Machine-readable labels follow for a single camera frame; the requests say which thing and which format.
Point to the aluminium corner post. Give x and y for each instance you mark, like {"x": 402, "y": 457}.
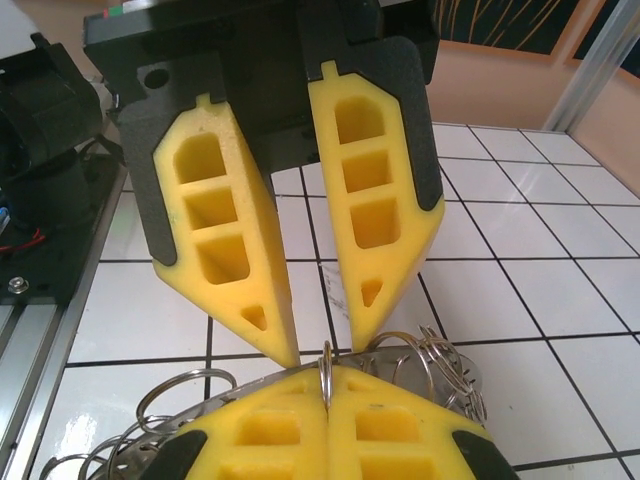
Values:
{"x": 590, "y": 65}

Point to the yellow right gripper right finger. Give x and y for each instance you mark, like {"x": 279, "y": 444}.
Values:
{"x": 430, "y": 450}

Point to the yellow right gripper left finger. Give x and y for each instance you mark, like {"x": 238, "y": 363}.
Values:
{"x": 300, "y": 400}

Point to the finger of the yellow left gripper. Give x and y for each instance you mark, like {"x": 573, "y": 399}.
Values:
{"x": 260, "y": 280}
{"x": 400, "y": 225}

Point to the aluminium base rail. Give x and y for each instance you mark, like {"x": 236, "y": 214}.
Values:
{"x": 30, "y": 380}

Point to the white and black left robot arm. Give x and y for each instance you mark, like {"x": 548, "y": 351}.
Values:
{"x": 45, "y": 125}

